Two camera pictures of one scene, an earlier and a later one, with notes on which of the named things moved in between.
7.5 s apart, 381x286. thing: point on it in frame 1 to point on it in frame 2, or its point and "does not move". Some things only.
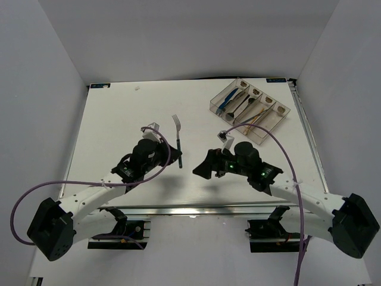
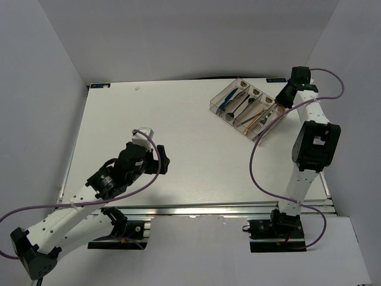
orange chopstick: [253, 120] does not move
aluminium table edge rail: [200, 210] does not move
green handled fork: [178, 126] to [263, 121]
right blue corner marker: [275, 80] does not move
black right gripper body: [225, 162] to [281, 98]
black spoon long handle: [229, 116] does not move
